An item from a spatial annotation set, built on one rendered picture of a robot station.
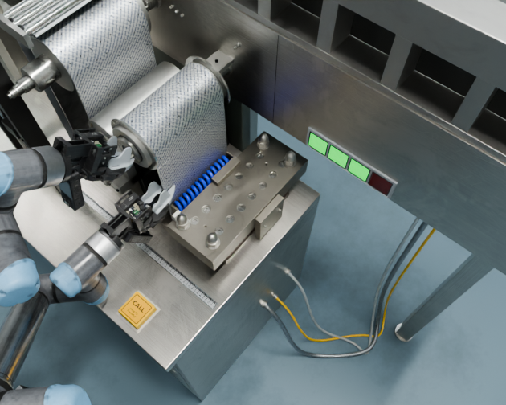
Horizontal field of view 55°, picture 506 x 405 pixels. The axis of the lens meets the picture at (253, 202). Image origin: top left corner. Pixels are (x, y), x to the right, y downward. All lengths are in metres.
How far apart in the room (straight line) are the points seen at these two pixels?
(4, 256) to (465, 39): 0.81
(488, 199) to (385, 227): 1.47
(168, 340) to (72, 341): 1.08
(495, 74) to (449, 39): 0.09
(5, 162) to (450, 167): 0.81
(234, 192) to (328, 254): 1.14
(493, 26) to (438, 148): 0.27
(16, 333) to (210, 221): 0.51
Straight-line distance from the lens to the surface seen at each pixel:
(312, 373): 2.21
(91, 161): 1.00
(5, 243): 0.91
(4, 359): 1.11
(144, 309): 1.32
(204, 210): 1.29
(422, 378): 2.31
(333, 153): 1.20
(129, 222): 1.18
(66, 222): 1.51
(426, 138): 1.02
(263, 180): 1.33
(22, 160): 0.91
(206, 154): 1.30
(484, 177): 1.02
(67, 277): 1.16
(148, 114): 1.12
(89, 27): 1.21
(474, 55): 0.87
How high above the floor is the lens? 2.16
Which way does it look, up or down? 61 degrees down
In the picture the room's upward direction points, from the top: straight up
